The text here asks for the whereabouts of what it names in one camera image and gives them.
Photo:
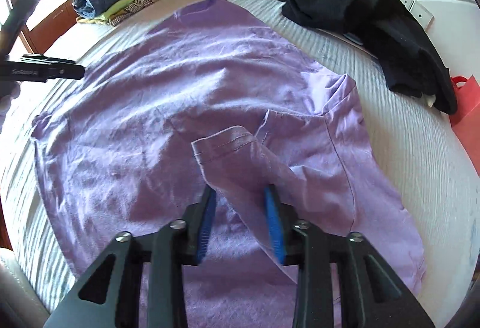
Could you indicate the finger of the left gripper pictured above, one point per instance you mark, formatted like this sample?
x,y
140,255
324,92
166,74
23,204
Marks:
x,y
52,68

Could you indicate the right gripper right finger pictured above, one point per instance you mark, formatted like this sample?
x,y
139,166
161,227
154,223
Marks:
x,y
371,293

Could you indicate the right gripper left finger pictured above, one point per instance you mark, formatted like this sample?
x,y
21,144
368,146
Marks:
x,y
108,293

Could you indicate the purple printed t-shirt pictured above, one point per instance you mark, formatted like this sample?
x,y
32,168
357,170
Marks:
x,y
213,97

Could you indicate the left white gloved hand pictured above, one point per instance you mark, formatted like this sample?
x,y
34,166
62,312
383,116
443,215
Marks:
x,y
9,90

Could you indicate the folded patterned brown garment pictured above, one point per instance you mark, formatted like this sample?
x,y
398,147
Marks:
x,y
126,12

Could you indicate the beige leather seat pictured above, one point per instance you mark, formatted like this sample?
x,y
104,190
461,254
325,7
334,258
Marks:
x,y
20,305

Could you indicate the white blue floral bedsheet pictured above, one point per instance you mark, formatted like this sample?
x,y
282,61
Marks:
x,y
413,145

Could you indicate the pink paper bag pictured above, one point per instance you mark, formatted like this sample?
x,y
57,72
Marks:
x,y
465,122

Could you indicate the black garment pile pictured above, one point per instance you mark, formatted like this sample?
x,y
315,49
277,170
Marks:
x,y
410,63

